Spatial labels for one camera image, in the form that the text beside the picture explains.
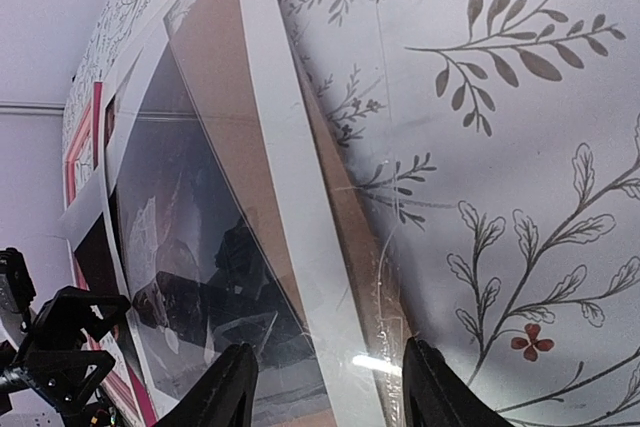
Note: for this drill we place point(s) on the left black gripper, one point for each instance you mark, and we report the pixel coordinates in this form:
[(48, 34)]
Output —
[(51, 360)]

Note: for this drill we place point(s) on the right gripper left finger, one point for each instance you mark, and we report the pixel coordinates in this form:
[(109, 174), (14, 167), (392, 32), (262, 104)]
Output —
[(223, 396)]

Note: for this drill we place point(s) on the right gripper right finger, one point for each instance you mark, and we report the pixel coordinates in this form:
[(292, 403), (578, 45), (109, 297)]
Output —
[(434, 396)]

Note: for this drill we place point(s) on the dark photo print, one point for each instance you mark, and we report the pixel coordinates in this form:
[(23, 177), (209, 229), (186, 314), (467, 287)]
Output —
[(95, 267)]

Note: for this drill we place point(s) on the clear acrylic sheet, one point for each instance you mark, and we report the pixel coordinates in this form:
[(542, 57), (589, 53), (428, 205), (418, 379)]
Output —
[(203, 257)]

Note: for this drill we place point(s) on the white mat board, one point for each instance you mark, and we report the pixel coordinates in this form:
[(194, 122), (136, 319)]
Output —
[(310, 233)]

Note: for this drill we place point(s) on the pink wooden picture frame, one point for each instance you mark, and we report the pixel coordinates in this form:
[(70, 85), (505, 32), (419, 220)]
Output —
[(82, 147)]

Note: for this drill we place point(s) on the floral table mat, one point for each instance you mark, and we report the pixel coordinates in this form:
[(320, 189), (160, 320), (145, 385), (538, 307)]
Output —
[(501, 138)]

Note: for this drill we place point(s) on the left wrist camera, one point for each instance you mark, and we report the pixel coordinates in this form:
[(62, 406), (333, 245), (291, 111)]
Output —
[(17, 288)]

